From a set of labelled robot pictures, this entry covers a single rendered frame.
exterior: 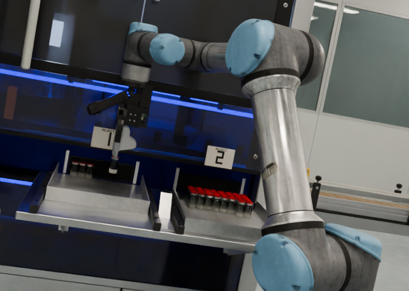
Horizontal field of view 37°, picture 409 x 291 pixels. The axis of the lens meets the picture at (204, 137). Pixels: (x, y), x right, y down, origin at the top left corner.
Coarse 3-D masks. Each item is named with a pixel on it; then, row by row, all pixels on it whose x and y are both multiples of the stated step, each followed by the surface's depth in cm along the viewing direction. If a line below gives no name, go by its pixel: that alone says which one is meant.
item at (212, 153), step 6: (210, 150) 184; (216, 150) 185; (222, 150) 185; (228, 150) 185; (234, 150) 185; (210, 156) 185; (228, 156) 185; (204, 162) 185; (210, 162) 185; (222, 162) 185; (228, 162) 186; (228, 168) 186
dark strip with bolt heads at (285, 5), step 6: (282, 0) 182; (288, 0) 182; (282, 6) 182; (288, 6) 182; (276, 12) 182; (282, 12) 182; (288, 12) 183; (276, 18) 182; (282, 18) 183; (288, 18) 183; (282, 24) 183
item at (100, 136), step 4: (96, 128) 178; (100, 128) 178; (104, 128) 179; (108, 128) 179; (96, 132) 178; (100, 132) 179; (104, 132) 179; (108, 132) 179; (112, 132) 179; (92, 136) 178; (96, 136) 179; (100, 136) 179; (104, 136) 179; (108, 136) 179; (112, 136) 179; (92, 140) 179; (96, 140) 179; (100, 140) 179; (104, 140) 179; (112, 140) 179; (92, 144) 179; (96, 144) 179; (100, 144) 179; (104, 144) 179; (112, 144) 180; (104, 148) 179; (108, 148) 180; (112, 148) 180
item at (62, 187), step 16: (64, 176) 183; (48, 192) 153; (64, 192) 154; (80, 192) 154; (96, 192) 170; (112, 192) 174; (128, 192) 178; (144, 192) 172; (112, 208) 156; (128, 208) 157; (144, 208) 157
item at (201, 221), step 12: (180, 204) 160; (180, 216) 156; (192, 216) 164; (204, 216) 166; (216, 216) 169; (228, 216) 172; (252, 216) 177; (264, 216) 174; (192, 228) 148; (204, 228) 148; (216, 228) 149; (228, 228) 149; (240, 228) 150; (252, 228) 150; (252, 240) 151
